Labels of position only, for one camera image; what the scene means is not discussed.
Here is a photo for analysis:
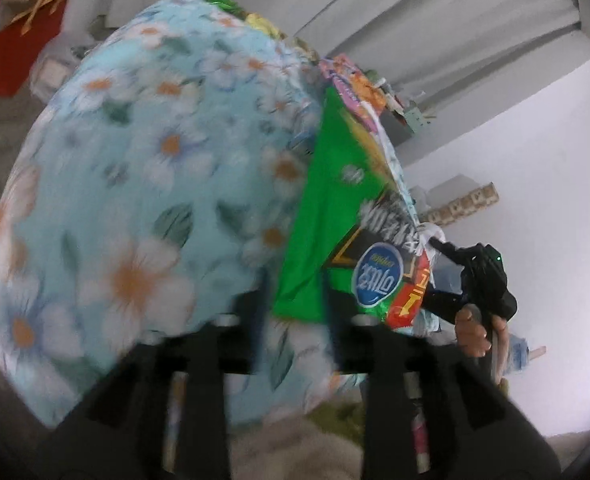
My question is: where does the light green box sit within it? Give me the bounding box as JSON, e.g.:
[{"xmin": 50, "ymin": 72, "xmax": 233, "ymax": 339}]
[{"xmin": 405, "ymin": 102, "xmax": 433, "ymax": 133}]

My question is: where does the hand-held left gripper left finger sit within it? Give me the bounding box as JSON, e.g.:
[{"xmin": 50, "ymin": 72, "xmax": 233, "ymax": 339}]
[{"xmin": 35, "ymin": 287, "xmax": 276, "ymax": 480}]

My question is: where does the orange snack bag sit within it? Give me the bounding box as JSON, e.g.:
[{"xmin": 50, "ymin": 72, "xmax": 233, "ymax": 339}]
[{"xmin": 320, "ymin": 55, "xmax": 391, "ymax": 116}]

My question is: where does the grey cabinet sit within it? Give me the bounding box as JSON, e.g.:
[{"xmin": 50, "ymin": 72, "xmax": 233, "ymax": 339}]
[{"xmin": 380, "ymin": 105, "xmax": 426, "ymax": 147}]

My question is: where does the person's right hand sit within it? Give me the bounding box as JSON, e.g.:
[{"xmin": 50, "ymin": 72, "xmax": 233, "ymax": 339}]
[{"xmin": 454, "ymin": 305, "xmax": 510, "ymax": 386}]

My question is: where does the white fluffy cloth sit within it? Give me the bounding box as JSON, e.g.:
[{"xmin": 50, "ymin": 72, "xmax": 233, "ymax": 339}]
[{"xmin": 230, "ymin": 415, "xmax": 366, "ymax": 480}]

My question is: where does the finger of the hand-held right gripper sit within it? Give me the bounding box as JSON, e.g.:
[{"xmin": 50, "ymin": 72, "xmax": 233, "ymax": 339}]
[
  {"xmin": 421, "ymin": 285, "xmax": 464, "ymax": 317},
  {"xmin": 427, "ymin": 237, "xmax": 476, "ymax": 268}
]

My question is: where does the red gift bag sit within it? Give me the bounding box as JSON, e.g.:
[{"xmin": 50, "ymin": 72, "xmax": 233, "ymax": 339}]
[{"xmin": 0, "ymin": 0, "xmax": 68, "ymax": 98}]

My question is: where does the floral blue tablecloth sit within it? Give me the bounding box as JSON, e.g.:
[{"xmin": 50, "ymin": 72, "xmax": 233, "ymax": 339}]
[{"xmin": 0, "ymin": 0, "xmax": 421, "ymax": 428}]

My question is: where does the grey curtain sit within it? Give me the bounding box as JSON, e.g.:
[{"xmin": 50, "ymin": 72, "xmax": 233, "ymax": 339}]
[{"xmin": 105, "ymin": 0, "xmax": 590, "ymax": 111}]

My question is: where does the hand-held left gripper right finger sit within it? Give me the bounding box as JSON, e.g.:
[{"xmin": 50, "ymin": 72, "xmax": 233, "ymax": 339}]
[{"xmin": 325, "ymin": 285, "xmax": 563, "ymax": 480}]

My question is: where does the green candy wrapper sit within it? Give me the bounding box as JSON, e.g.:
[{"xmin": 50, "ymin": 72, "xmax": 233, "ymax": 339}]
[{"xmin": 207, "ymin": 0, "xmax": 246, "ymax": 16}]

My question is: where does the green snack bag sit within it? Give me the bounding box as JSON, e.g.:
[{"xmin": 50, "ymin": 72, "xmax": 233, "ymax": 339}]
[{"xmin": 272, "ymin": 85, "xmax": 433, "ymax": 331}]

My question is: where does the patterned cardboard box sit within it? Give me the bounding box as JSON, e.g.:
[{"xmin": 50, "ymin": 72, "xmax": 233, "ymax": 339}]
[{"xmin": 422, "ymin": 182, "xmax": 500, "ymax": 226}]

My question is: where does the green fluffy cloth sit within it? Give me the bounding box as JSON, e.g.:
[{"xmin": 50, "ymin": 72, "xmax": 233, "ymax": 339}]
[{"xmin": 307, "ymin": 400, "xmax": 366, "ymax": 441}]

